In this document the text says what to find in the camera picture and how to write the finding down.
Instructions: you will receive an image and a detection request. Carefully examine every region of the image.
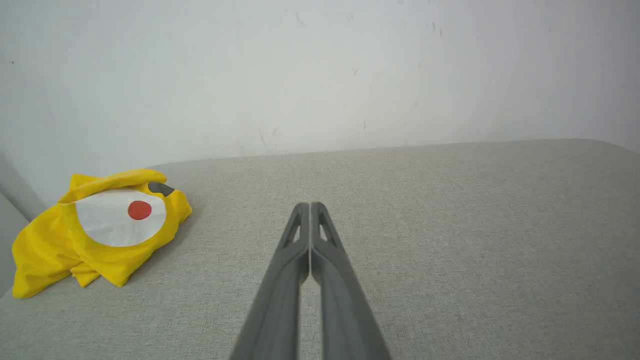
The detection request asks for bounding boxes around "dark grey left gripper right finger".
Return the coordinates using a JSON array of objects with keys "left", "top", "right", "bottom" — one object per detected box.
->
[{"left": 310, "top": 202, "right": 393, "bottom": 360}]

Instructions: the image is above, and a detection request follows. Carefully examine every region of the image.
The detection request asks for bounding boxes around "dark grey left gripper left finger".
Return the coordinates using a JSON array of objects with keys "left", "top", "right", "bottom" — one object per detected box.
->
[{"left": 229, "top": 202, "right": 311, "bottom": 360}]

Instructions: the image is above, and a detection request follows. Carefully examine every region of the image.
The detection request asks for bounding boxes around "yellow cartoon face T-shirt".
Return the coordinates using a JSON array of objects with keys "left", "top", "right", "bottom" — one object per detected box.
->
[{"left": 11, "top": 169, "right": 193, "bottom": 300}]

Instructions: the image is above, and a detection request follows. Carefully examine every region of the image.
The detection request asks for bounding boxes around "grey fabric sofa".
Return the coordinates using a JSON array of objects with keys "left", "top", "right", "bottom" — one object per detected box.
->
[{"left": 0, "top": 138, "right": 640, "bottom": 360}]

